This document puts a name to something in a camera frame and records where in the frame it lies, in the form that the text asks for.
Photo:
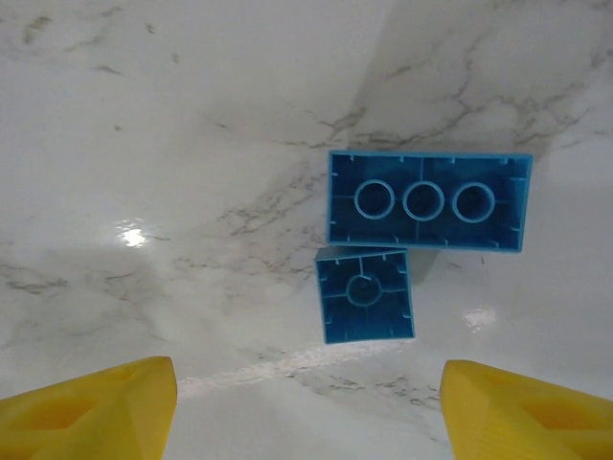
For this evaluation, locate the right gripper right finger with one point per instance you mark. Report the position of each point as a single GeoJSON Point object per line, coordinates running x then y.
{"type": "Point", "coordinates": [527, 421]}

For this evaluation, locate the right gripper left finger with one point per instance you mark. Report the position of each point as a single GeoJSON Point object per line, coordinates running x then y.
{"type": "Point", "coordinates": [86, 421]}

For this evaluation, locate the small blue lego brick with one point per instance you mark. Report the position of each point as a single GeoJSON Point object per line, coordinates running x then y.
{"type": "Point", "coordinates": [383, 316]}

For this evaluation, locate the long blue lego brick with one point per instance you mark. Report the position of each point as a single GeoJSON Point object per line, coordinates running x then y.
{"type": "Point", "coordinates": [503, 215]}

